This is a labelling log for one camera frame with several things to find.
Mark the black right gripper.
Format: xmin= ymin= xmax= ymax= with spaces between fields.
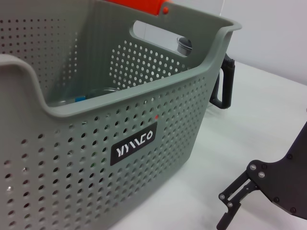
xmin=215 ymin=117 xmax=307 ymax=230

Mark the glass teacup black sleeve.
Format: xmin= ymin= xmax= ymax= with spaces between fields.
xmin=86 ymin=87 xmax=118 ymax=99

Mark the grey-green perforated storage bin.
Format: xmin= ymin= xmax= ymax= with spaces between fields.
xmin=0 ymin=0 xmax=242 ymax=230

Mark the glass carafe black handle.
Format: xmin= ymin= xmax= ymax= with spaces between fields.
xmin=176 ymin=35 xmax=236 ymax=111

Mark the orange bin handle clip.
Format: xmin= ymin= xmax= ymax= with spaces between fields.
xmin=103 ymin=0 xmax=174 ymax=17

